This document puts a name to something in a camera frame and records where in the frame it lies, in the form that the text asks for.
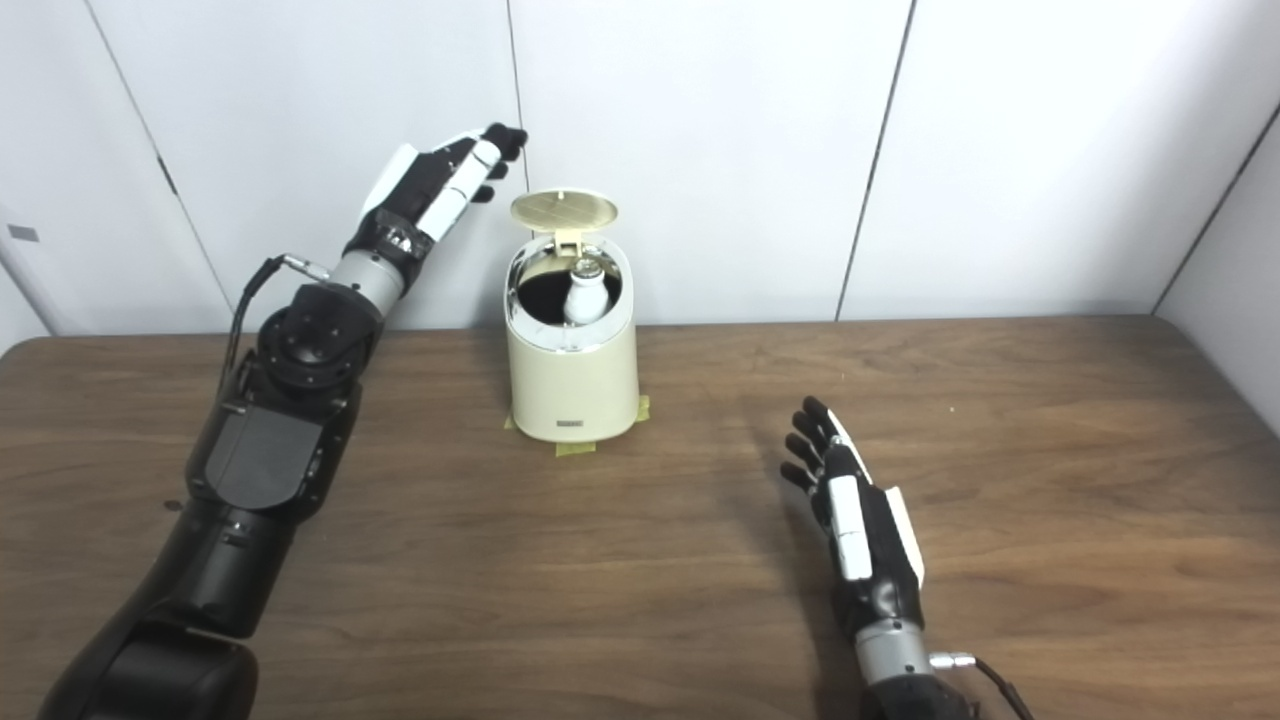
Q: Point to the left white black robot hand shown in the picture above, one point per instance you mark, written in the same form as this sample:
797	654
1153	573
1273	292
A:
430	195

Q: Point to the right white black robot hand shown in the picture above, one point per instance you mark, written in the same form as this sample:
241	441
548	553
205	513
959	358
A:
865	530

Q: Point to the round cream bin lid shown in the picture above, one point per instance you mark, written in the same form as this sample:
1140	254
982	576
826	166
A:
563	208

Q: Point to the small white plastic bottle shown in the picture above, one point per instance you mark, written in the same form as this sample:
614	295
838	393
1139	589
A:
586	295

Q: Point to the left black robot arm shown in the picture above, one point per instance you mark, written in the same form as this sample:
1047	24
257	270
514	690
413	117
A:
260	450

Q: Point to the cream-colored trash bin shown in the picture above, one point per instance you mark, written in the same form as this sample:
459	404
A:
572	385

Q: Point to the black wall panel hinge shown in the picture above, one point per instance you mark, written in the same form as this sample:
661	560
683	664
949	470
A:
168	175

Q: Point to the small gray wall label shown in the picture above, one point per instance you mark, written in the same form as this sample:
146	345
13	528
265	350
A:
23	233

